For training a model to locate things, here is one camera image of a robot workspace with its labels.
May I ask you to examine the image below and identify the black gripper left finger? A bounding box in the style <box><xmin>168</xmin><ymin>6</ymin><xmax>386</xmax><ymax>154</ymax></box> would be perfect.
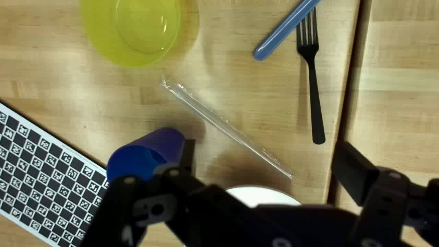
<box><xmin>80</xmin><ymin>139</ymin><xmax>217</xmax><ymax>247</ymax></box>

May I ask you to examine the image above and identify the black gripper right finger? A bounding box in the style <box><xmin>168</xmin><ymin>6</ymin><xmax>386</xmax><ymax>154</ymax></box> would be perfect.
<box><xmin>331</xmin><ymin>142</ymin><xmax>439</xmax><ymax>247</ymax></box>

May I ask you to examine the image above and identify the black plastic fork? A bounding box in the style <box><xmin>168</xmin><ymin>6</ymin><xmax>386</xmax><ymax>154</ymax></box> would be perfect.
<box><xmin>295</xmin><ymin>6</ymin><xmax>327</xmax><ymax>146</ymax></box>

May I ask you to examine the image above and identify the blue plastic cup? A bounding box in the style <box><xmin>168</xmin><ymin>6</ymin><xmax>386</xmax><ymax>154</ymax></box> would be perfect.
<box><xmin>106</xmin><ymin>127</ymin><xmax>187</xmax><ymax>184</ymax></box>

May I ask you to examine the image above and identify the small checkered calibration board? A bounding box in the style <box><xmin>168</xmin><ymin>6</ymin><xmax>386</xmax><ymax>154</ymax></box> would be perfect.
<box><xmin>0</xmin><ymin>101</ymin><xmax>111</xmax><ymax>247</ymax></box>

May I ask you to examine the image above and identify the clear plastic straw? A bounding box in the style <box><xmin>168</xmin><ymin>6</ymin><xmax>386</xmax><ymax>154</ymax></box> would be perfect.
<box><xmin>160</xmin><ymin>76</ymin><xmax>294</xmax><ymax>181</ymax></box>

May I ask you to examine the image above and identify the white bowl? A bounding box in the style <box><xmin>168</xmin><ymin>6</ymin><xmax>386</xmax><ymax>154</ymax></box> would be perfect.
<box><xmin>225</xmin><ymin>184</ymin><xmax>302</xmax><ymax>210</ymax></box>

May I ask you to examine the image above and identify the yellow plastic bowl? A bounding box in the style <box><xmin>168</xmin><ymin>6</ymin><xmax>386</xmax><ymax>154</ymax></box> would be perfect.
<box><xmin>80</xmin><ymin>0</ymin><xmax>202</xmax><ymax>70</ymax></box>

